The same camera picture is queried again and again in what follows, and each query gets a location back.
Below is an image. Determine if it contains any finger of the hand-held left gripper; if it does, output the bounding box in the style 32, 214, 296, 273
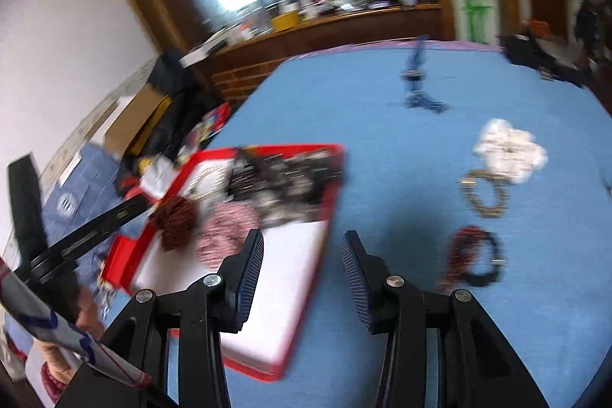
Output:
7, 154, 49, 258
26, 192, 161, 285

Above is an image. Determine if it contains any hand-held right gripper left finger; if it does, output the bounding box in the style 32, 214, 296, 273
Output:
98, 229, 265, 408

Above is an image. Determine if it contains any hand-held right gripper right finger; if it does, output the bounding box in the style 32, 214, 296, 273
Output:
341, 230, 550, 408

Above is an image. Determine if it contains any red jewelry box white lining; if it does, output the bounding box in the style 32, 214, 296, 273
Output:
100, 143, 347, 383

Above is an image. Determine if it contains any dark red bead bracelet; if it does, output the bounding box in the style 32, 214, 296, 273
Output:
157, 194, 200, 252

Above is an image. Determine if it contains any white bead jewelry pile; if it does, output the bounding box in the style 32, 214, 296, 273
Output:
472, 118, 549, 185

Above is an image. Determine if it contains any person's left hand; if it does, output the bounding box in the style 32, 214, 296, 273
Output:
74, 286, 108, 339

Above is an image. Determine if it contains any blue patterned cloth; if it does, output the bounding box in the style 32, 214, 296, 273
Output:
42, 141, 126, 249

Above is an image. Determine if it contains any blue tablecloth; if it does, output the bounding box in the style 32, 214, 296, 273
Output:
205, 37, 612, 408

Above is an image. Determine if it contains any cardboard box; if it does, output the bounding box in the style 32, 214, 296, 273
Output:
102, 84, 167, 156

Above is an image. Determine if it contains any large black bag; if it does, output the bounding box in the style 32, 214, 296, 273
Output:
142, 49, 218, 163

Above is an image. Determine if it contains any wooden counter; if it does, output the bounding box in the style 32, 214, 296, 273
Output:
209, 3, 444, 104

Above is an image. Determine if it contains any yellow box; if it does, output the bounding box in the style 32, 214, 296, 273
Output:
270, 11, 300, 32

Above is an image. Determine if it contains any dark backpack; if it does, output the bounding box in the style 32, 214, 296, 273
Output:
573, 0, 604, 57

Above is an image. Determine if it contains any gold bead bracelet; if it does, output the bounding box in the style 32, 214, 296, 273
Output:
459, 168, 511, 218

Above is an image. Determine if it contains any blue bead necklace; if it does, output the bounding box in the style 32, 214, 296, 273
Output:
398, 34, 451, 115

